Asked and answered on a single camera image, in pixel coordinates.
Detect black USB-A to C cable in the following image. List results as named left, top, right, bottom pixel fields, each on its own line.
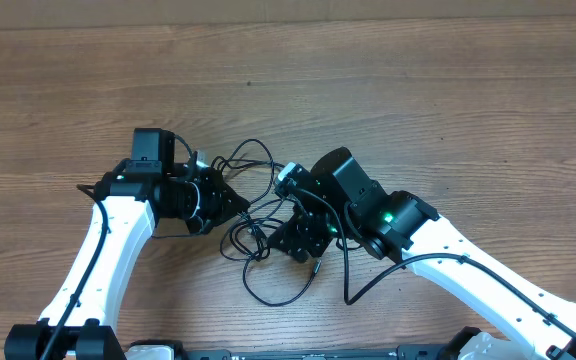
left=219, top=197, right=323, bottom=308

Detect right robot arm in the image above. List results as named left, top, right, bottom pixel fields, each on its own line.
left=268, top=147, right=576, bottom=359

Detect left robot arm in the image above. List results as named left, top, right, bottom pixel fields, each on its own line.
left=4, top=128, right=250, bottom=359

